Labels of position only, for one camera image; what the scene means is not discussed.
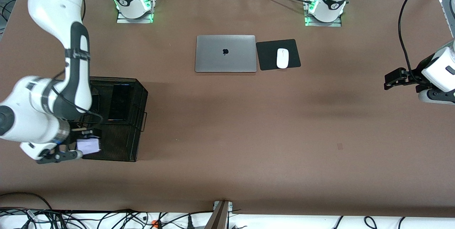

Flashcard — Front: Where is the long black smartphone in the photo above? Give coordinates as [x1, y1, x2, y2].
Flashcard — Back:
[108, 84, 132, 121]

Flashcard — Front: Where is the silver closed laptop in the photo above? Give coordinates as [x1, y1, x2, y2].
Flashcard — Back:
[195, 35, 257, 73]

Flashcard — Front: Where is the white computer mouse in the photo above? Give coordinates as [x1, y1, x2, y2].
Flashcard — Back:
[277, 48, 289, 69]

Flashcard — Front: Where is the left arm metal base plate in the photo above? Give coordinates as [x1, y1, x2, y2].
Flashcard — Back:
[305, 14, 342, 27]

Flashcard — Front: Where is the black looped floor cable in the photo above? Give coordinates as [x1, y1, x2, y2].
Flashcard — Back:
[0, 192, 54, 211]

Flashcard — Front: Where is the grey metal camera mount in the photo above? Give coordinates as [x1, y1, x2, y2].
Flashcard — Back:
[204, 201, 233, 229]

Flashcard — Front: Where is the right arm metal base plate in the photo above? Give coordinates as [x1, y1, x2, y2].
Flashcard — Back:
[117, 9, 154, 24]

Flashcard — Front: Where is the black wire mesh tray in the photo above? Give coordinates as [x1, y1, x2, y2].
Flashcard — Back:
[66, 76, 149, 163]

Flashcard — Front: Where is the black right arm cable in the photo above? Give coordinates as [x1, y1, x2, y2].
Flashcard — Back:
[50, 71, 104, 131]

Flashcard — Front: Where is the black mouse pad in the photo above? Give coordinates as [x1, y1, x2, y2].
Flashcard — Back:
[256, 39, 301, 71]

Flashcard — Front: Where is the lavender flip phone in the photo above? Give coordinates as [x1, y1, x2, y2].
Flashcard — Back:
[76, 137, 101, 153]

